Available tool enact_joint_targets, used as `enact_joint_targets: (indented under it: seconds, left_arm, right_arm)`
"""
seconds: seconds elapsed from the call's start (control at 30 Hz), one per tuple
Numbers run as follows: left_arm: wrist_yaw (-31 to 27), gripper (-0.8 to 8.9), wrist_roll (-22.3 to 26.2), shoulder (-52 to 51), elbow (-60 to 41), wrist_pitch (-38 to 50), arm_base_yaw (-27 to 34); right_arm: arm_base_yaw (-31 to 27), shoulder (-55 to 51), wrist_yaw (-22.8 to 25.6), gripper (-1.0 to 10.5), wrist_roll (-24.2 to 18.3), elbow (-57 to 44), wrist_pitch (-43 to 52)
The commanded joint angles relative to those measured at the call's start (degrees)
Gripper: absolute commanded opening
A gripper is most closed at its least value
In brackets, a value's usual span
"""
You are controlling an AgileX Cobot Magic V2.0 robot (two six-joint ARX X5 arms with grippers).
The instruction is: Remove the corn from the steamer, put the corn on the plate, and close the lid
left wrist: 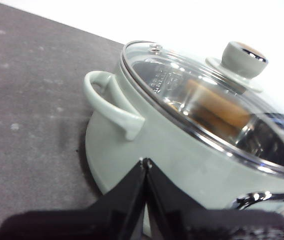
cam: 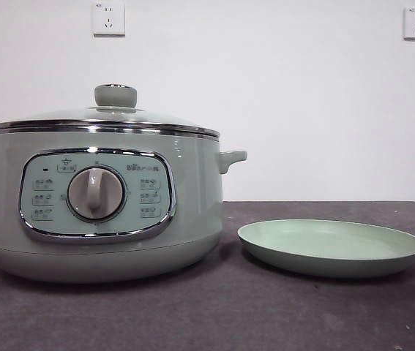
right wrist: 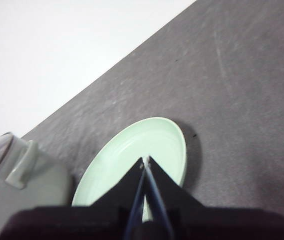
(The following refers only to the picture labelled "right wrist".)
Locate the pale green round plate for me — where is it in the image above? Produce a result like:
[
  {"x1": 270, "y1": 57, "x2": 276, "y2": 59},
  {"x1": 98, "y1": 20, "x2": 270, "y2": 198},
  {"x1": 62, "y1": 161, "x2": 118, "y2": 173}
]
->
[{"x1": 71, "y1": 116, "x2": 188, "y2": 223}]

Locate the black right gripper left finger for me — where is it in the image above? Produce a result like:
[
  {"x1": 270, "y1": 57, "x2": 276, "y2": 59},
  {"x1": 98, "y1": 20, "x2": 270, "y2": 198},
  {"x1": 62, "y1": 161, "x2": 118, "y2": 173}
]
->
[{"x1": 0, "y1": 157, "x2": 146, "y2": 240}]

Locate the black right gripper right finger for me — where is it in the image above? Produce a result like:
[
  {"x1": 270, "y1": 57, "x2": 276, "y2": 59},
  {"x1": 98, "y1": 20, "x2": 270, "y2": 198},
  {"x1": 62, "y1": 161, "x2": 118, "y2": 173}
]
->
[{"x1": 146, "y1": 155, "x2": 284, "y2": 240}]

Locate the pale green electric steamer pot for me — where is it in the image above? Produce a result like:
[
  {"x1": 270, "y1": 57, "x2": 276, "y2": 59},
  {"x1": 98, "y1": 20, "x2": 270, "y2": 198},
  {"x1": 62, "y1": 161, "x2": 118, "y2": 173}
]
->
[{"x1": 0, "y1": 131, "x2": 74, "y2": 240}]

